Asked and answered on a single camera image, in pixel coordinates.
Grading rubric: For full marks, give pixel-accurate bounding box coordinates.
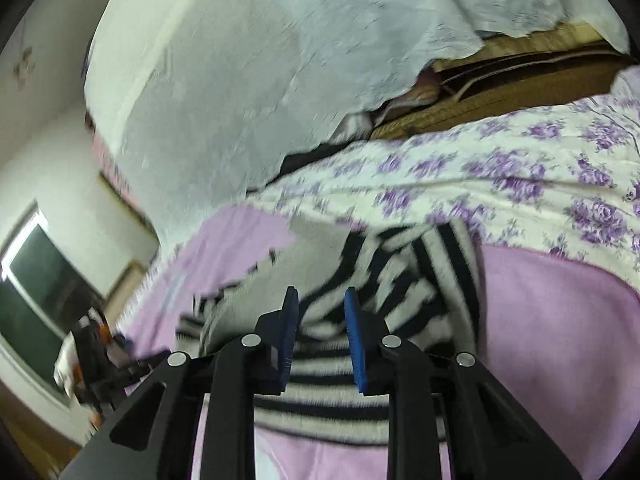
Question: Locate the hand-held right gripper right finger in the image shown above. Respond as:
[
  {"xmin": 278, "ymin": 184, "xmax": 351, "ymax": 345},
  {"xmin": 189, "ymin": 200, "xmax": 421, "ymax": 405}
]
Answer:
[{"xmin": 344, "ymin": 287, "xmax": 583, "ymax": 480}]

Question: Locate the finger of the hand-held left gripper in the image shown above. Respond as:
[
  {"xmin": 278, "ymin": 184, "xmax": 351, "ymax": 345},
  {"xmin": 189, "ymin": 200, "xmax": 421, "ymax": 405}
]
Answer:
[{"xmin": 116, "ymin": 350, "xmax": 174, "ymax": 390}]

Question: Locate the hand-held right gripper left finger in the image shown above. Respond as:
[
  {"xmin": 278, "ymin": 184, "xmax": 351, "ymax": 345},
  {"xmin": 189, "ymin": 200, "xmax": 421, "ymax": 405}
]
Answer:
[{"xmin": 60, "ymin": 286, "xmax": 301, "ymax": 480}]

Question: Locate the black grey striped sweater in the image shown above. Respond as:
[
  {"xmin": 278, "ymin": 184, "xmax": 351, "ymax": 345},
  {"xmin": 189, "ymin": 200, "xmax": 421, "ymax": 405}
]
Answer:
[{"xmin": 175, "ymin": 216, "xmax": 483, "ymax": 446}]

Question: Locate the window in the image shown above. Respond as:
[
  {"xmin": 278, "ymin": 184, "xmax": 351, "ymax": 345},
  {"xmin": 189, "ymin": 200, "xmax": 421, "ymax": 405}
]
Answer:
[{"xmin": 0, "ymin": 205, "xmax": 108, "ymax": 406}]

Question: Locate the pink floral cloth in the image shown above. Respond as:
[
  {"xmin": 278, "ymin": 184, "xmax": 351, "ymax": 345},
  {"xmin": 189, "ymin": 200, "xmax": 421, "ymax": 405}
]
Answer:
[{"xmin": 87, "ymin": 125, "xmax": 151, "ymax": 226}]

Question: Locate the purple floral bedsheet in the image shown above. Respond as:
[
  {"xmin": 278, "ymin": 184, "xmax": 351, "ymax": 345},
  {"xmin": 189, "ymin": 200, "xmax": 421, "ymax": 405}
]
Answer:
[{"xmin": 247, "ymin": 67, "xmax": 640, "ymax": 266}]

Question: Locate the pink striped cloth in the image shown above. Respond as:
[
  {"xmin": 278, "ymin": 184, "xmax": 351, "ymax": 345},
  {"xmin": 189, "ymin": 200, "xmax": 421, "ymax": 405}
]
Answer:
[{"xmin": 387, "ymin": 69, "xmax": 443, "ymax": 113}]

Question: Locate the white lace cover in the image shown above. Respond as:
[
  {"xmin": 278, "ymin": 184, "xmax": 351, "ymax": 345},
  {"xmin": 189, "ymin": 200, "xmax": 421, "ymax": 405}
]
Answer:
[{"xmin": 82, "ymin": 0, "xmax": 631, "ymax": 248}]

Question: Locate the brown woven mat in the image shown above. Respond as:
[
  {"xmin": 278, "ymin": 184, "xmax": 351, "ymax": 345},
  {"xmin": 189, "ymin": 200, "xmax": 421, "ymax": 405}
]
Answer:
[{"xmin": 370, "ymin": 22, "xmax": 636, "ymax": 141}]

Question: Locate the wall sticker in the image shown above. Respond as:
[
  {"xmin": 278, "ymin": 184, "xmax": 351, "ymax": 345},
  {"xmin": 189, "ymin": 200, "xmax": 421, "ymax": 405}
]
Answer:
[{"xmin": 12, "ymin": 47, "xmax": 38, "ymax": 91}]

